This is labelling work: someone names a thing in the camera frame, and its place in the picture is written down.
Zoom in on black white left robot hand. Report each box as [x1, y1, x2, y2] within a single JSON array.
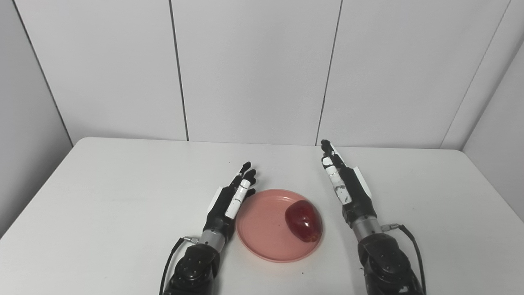
[[202, 161, 257, 243]]

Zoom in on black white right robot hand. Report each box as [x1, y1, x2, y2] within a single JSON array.
[[320, 139, 378, 229]]

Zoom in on pink plastic plate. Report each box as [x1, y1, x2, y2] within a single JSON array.
[[235, 189, 323, 263]]

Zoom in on red apple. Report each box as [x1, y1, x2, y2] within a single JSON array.
[[285, 200, 323, 243]]

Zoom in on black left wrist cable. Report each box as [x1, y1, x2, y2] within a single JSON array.
[[159, 236, 200, 295]]

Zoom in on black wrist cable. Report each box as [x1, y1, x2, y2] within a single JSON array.
[[381, 223, 427, 295], [159, 236, 200, 295]]

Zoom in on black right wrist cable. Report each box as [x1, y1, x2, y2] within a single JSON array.
[[381, 223, 427, 295]]

